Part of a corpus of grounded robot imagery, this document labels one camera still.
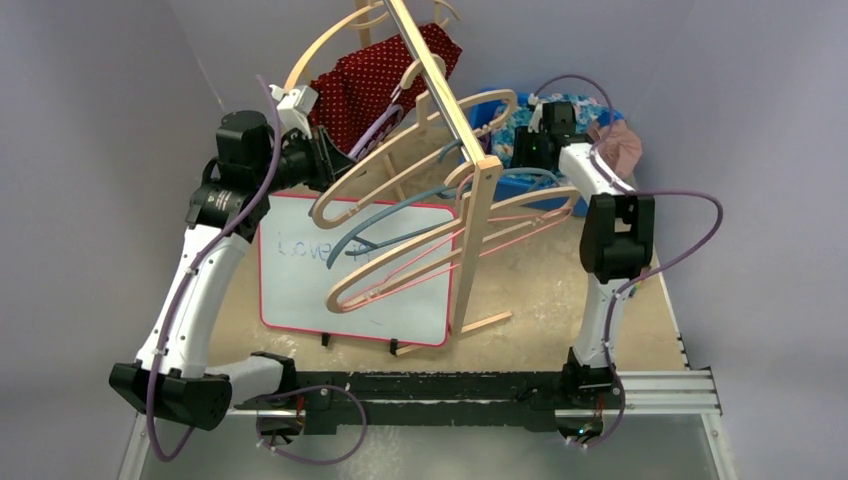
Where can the pink garment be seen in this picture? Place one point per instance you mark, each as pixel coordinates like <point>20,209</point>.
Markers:
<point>622,149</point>

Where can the purple hanger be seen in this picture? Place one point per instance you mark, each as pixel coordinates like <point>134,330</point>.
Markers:
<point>378,129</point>

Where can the red polka dot dress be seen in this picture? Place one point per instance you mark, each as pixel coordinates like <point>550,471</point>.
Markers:
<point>382,63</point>

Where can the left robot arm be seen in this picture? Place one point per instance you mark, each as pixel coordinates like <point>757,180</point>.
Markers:
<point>169,377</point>

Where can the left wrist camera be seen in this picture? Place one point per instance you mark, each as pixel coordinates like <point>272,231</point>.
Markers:
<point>294,106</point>

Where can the blue floral garment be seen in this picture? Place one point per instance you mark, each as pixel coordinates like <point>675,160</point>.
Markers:
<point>500,141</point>

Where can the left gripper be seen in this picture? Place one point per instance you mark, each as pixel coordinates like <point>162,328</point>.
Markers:
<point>327,160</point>

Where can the marker pack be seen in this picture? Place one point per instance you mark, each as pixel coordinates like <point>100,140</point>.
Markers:
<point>636,288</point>

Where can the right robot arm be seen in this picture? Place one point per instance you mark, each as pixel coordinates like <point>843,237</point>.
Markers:
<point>616,242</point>

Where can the plain wooden hanger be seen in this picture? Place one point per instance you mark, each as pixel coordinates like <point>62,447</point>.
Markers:
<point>462,196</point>

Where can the pink wire hanger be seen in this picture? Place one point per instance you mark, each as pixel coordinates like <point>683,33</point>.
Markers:
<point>394,270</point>

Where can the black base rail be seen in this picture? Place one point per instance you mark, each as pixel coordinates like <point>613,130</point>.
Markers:
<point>537,401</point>

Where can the blue plastic bin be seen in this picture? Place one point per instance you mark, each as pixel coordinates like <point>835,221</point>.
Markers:
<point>509,185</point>

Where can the white board with pink edge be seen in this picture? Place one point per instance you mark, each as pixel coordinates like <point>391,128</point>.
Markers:
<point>295,281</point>

